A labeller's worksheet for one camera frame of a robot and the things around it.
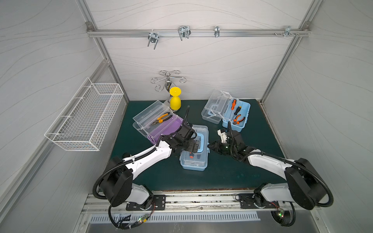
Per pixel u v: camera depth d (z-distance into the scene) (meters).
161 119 0.99
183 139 0.63
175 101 0.96
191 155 0.80
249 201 0.73
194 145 0.75
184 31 0.77
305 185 0.43
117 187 0.41
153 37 0.79
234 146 0.68
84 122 0.69
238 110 1.14
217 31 0.78
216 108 1.02
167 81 0.95
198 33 0.80
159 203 0.74
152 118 0.96
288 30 0.77
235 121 1.08
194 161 0.79
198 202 0.75
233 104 1.07
